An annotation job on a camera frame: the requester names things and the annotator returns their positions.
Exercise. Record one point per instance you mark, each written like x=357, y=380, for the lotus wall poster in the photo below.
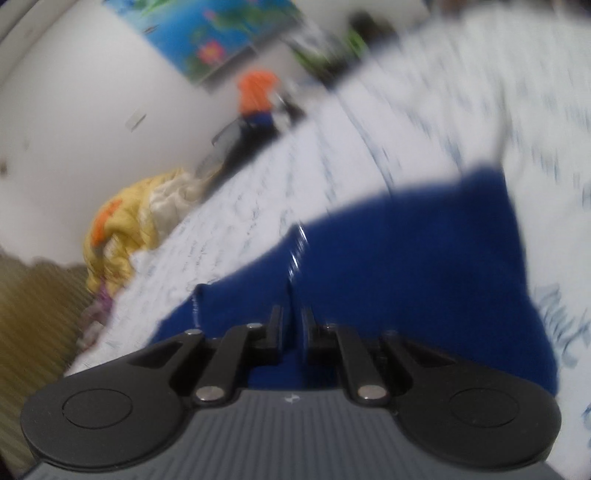
x=203, y=27

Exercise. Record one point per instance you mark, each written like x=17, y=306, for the black clothes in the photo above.
x=244, y=143

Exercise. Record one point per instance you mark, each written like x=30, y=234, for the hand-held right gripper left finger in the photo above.
x=276, y=333

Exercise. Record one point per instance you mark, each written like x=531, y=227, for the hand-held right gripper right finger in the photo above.
x=307, y=333

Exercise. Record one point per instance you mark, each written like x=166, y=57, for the green plastic item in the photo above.
x=318, y=46

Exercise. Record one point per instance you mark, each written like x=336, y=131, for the yellow quilt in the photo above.
x=120, y=230

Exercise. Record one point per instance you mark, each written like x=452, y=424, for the white printed bedsheet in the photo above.
x=323, y=152

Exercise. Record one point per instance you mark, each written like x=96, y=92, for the blue sweater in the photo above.
x=392, y=258

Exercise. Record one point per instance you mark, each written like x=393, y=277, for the white wall switch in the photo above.
x=136, y=121

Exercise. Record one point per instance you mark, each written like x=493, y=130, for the orange plastic bag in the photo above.
x=256, y=90

